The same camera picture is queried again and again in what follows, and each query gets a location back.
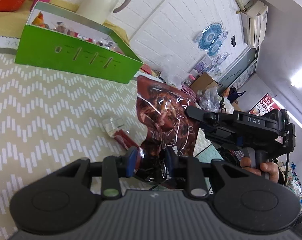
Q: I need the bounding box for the dark brown snack bag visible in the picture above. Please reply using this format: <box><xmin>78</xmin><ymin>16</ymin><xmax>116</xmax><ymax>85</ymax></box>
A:
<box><xmin>135</xmin><ymin>75</ymin><xmax>199</xmax><ymax>184</ymax></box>

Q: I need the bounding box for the orange yellow snack bag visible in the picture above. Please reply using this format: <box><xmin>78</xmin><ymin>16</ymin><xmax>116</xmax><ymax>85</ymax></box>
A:
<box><xmin>31</xmin><ymin>12</ymin><xmax>49</xmax><ymax>29</ymax></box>

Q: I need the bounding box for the person's right hand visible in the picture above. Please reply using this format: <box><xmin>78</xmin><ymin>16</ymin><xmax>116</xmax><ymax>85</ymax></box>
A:
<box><xmin>240</xmin><ymin>157</ymin><xmax>279</xmax><ymax>183</ymax></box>

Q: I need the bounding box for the small clear snack packet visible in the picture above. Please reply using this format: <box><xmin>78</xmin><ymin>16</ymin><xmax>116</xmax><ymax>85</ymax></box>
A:
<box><xmin>102</xmin><ymin>118</ymin><xmax>139</xmax><ymax>150</ymax></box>

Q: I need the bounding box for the clear plastic bag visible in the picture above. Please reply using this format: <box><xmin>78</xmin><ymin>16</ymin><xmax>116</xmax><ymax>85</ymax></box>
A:
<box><xmin>199</xmin><ymin>87</ymin><xmax>234</xmax><ymax>114</ymax></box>

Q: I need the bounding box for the brown cardboard box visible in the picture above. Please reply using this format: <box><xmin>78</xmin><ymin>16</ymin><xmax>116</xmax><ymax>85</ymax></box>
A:
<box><xmin>190</xmin><ymin>73</ymin><xmax>219</xmax><ymax>93</ymax></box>

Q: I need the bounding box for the beige chevron table mat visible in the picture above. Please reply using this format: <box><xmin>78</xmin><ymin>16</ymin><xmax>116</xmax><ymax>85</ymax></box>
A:
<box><xmin>0</xmin><ymin>52</ymin><xmax>199</xmax><ymax>239</ymax></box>

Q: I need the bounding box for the blue paper fan decoration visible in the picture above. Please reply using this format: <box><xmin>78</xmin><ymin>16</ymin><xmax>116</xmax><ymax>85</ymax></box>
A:
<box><xmin>193</xmin><ymin>23</ymin><xmax>228</xmax><ymax>57</ymax></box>

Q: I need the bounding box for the white air conditioner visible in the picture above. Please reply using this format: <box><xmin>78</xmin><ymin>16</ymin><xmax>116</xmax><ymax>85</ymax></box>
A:
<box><xmin>241</xmin><ymin>0</ymin><xmax>268</xmax><ymax>48</ymax></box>

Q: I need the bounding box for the green cardboard box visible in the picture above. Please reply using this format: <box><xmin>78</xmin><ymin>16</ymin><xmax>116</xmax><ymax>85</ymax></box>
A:
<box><xmin>14</xmin><ymin>0</ymin><xmax>144</xmax><ymax>85</ymax></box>

